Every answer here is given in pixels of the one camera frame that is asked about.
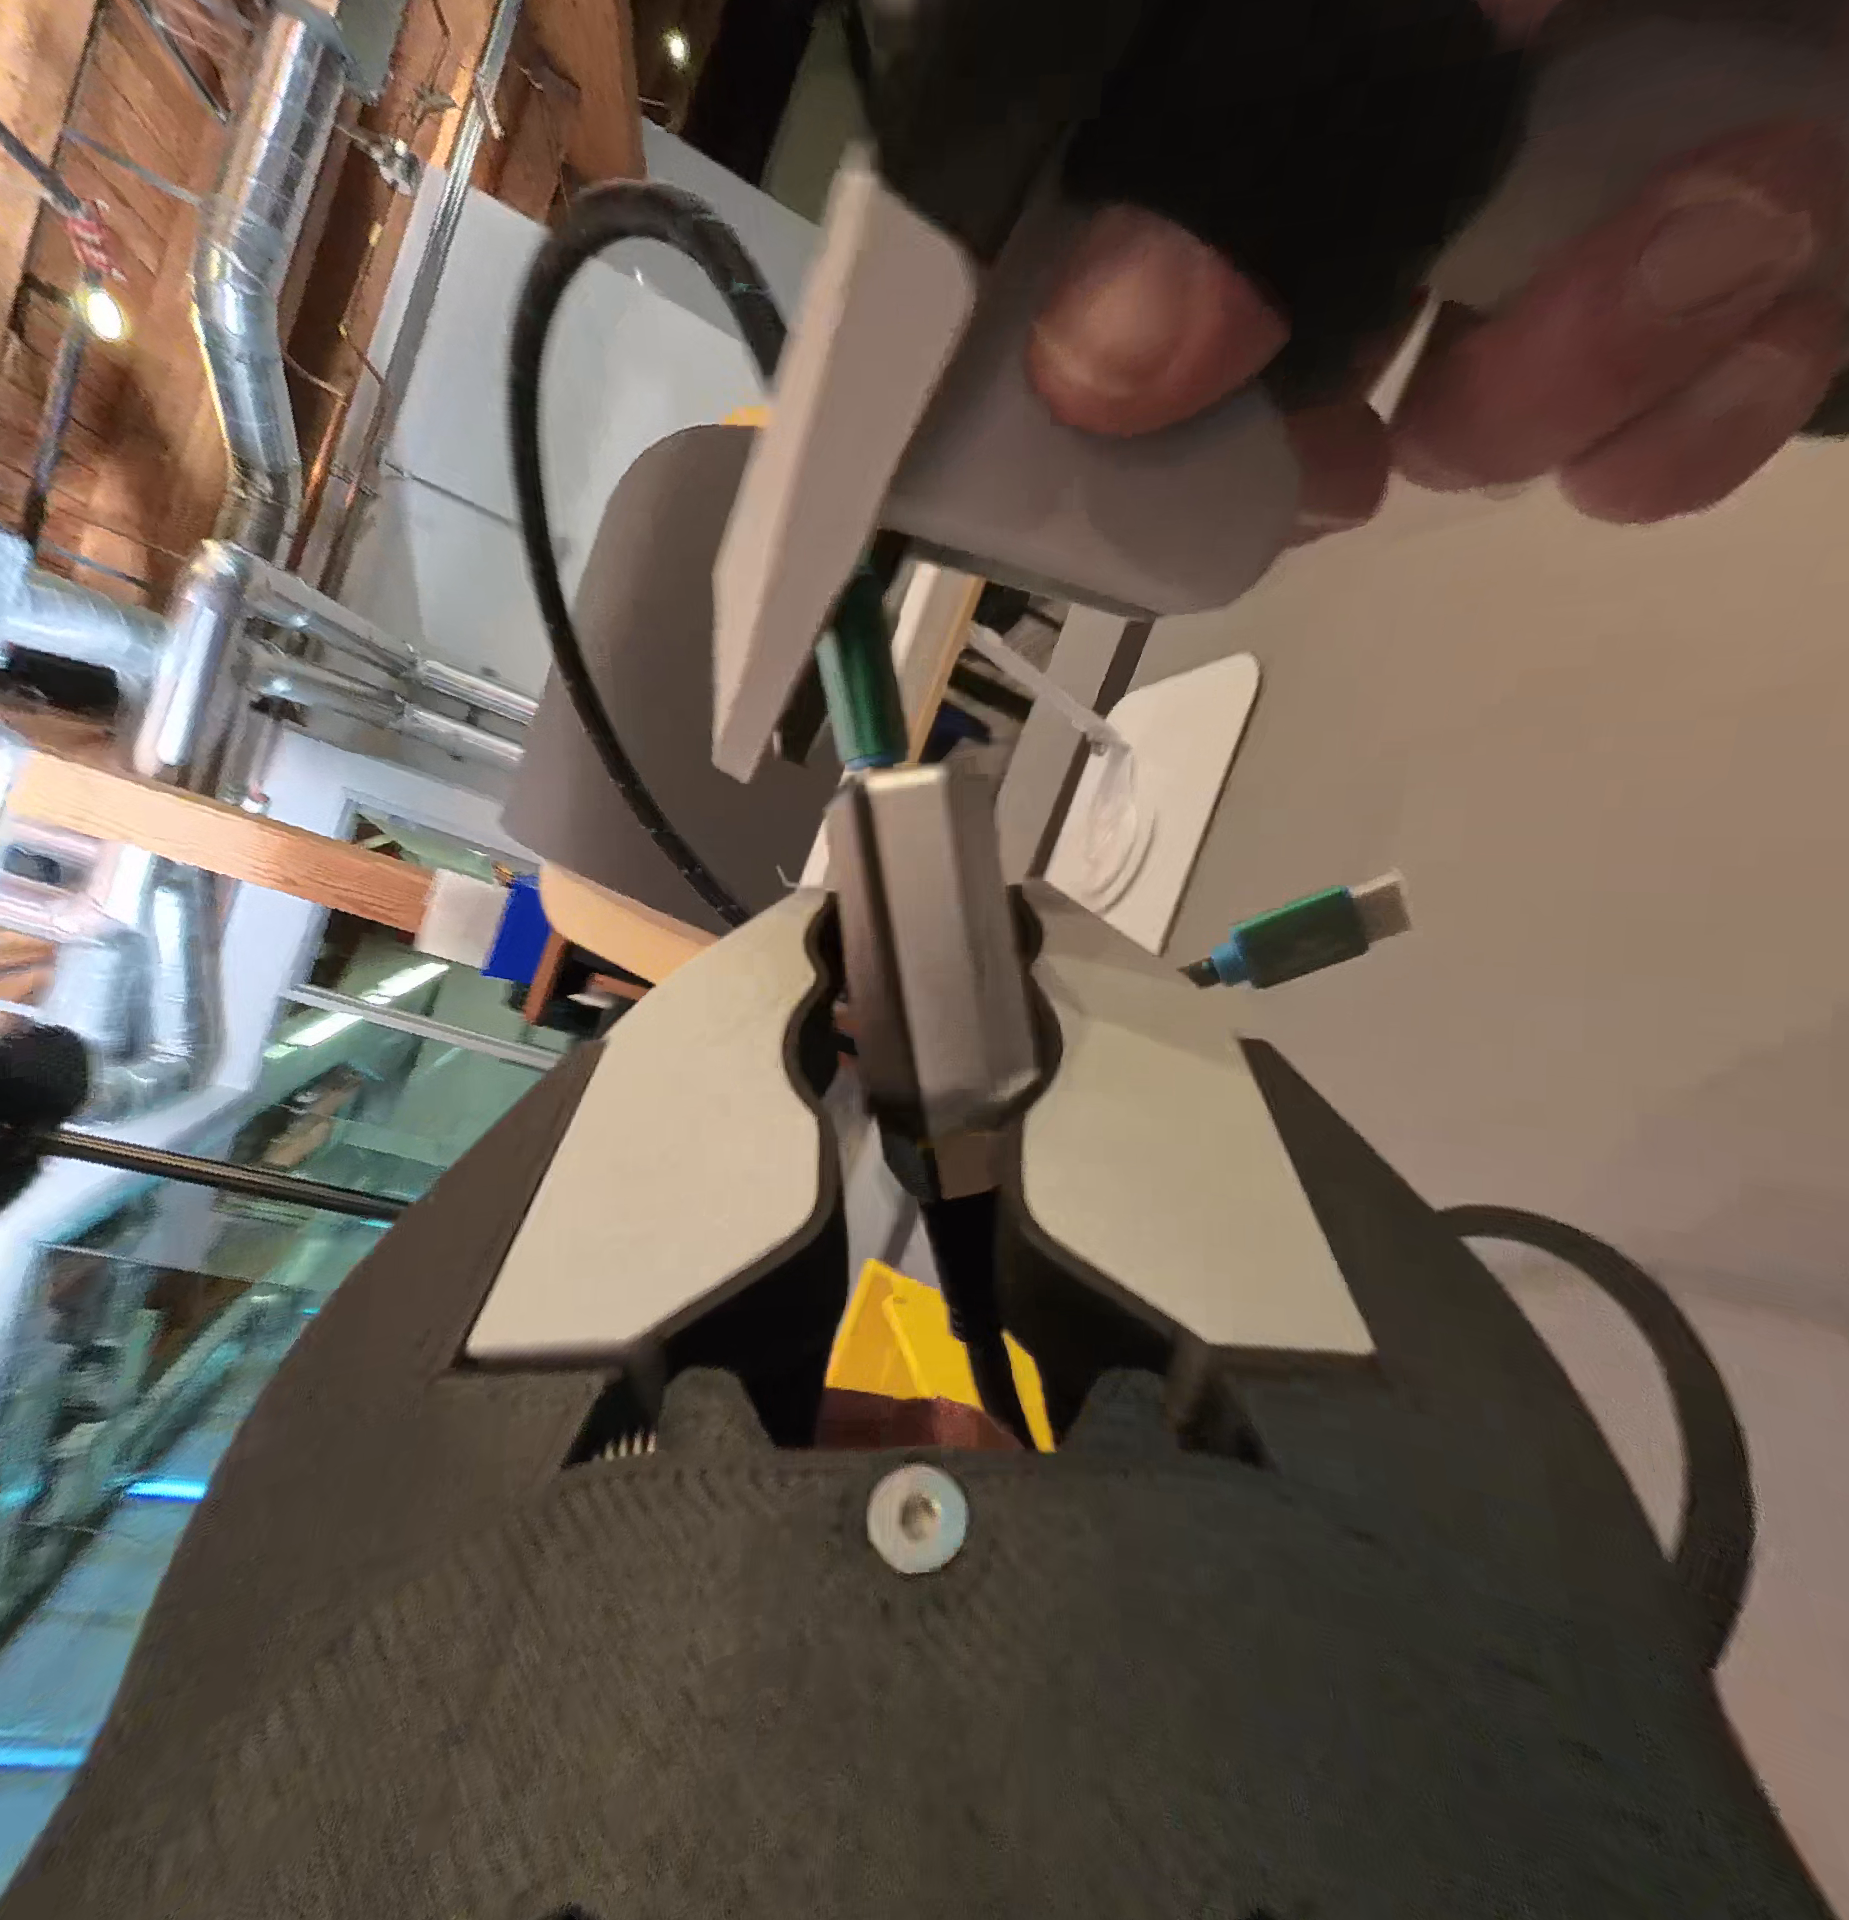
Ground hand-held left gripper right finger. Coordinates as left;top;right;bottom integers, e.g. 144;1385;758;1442
1006;882;1383;1358

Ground yellow plastic bin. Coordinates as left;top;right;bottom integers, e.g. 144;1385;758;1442
825;1257;1058;1454

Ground wooden ceiling beam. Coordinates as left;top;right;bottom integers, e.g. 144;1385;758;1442
10;747;436;937

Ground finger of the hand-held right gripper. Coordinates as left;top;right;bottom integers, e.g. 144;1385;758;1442
710;163;981;786

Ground black Fosmon HDMI switch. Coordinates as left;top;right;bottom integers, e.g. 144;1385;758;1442
827;763;1065;1454

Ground white foam block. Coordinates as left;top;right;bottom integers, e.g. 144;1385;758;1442
421;867;504;962

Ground silver ventilation ducts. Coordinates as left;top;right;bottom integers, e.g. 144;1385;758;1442
0;0;424;1082

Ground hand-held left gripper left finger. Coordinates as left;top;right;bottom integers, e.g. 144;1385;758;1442
465;887;851;1373

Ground white tablet stand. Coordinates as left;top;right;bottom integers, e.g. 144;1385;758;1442
500;424;986;978

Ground blue storage bin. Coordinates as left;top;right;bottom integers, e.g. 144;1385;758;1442
482;876;554;984

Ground person's right hand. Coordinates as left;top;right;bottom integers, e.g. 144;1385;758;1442
1025;119;1849;530

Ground white panel stand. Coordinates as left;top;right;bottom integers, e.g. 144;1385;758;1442
805;572;1264;959

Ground braided green-plug hdmi cable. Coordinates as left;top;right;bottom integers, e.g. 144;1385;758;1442
508;178;1761;1669

